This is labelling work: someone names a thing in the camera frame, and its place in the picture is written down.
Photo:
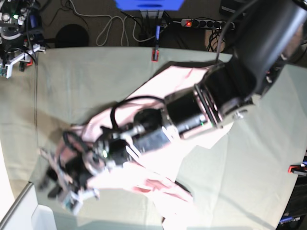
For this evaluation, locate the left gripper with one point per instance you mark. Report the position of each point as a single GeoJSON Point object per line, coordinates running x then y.
{"type": "Point", "coordinates": [70, 179]}

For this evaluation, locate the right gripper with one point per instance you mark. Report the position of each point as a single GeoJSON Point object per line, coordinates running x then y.
{"type": "Point", "coordinates": [6, 66]}

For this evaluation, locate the pink t-shirt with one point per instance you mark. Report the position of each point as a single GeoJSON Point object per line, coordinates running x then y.
{"type": "Point", "coordinates": [163, 167]}

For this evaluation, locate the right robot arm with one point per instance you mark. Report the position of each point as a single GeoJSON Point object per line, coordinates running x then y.
{"type": "Point", "coordinates": [21, 34]}

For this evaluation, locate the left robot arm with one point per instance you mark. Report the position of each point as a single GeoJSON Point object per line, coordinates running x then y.
{"type": "Point", "coordinates": [268, 26]}

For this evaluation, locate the red black clamp left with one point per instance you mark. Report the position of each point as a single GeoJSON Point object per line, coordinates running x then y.
{"type": "Point", "coordinates": [24, 64]}

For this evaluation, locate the red black clamp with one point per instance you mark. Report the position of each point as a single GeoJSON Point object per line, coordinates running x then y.
{"type": "Point", "coordinates": [24, 64]}
{"type": "Point", "coordinates": [155, 50]}
{"type": "Point", "coordinates": [300, 170]}

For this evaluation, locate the white plastic bin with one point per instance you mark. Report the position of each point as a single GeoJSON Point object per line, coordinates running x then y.
{"type": "Point", "coordinates": [27, 214]}

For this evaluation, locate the black round floor object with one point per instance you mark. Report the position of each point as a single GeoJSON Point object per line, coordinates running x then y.
{"type": "Point", "coordinates": [72, 35]}

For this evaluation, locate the red black clamp centre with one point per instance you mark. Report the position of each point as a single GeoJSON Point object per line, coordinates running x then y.
{"type": "Point", "coordinates": [155, 50]}

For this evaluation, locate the black power strip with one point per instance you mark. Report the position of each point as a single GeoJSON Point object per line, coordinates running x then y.
{"type": "Point", "coordinates": [203, 24]}

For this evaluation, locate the green table cloth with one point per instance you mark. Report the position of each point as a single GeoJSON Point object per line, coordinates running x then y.
{"type": "Point", "coordinates": [241, 183]}

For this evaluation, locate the red black clamp right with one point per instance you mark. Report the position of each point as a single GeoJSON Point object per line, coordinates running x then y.
{"type": "Point", "coordinates": [300, 170]}

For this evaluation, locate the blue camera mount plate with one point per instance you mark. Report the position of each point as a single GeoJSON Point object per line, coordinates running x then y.
{"type": "Point", "coordinates": [134, 5]}

